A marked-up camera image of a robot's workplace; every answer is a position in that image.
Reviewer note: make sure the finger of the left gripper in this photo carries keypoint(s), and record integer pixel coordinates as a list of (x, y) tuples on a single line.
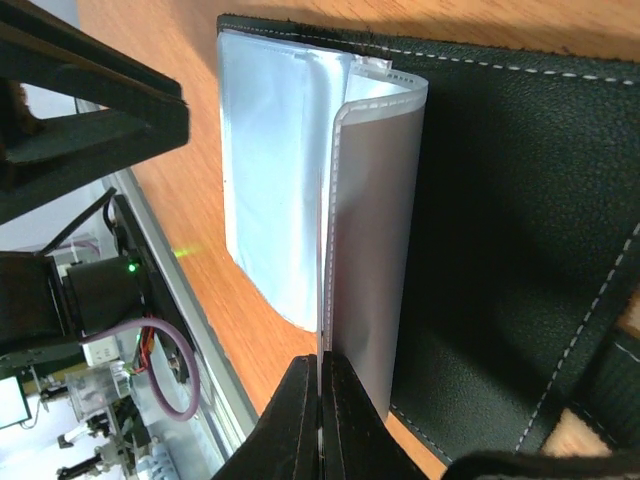
[(140, 114)]

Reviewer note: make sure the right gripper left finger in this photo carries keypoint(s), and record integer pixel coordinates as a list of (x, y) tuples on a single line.
[(284, 441)]

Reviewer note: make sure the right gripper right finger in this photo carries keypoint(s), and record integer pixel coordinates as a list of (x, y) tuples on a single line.
[(356, 443)]

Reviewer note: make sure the black leather card holder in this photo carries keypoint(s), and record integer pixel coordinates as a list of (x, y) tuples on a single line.
[(461, 221)]

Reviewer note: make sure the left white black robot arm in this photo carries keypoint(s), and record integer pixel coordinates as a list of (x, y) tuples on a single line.
[(73, 110)]

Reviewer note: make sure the aluminium table edge rail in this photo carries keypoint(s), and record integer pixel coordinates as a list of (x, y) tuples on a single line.
[(225, 416)]

